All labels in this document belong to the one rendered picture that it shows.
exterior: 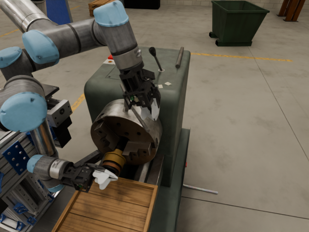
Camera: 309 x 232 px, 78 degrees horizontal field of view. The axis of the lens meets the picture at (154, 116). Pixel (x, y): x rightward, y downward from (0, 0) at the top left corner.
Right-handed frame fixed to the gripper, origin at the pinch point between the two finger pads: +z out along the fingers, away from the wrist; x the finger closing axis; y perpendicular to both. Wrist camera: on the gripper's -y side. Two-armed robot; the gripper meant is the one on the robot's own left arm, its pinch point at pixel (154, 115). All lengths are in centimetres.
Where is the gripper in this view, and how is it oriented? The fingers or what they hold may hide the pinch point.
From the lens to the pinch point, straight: 65.6
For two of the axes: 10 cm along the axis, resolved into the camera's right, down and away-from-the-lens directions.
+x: 9.2, -1.0, -3.7
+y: -2.4, 6.2, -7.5
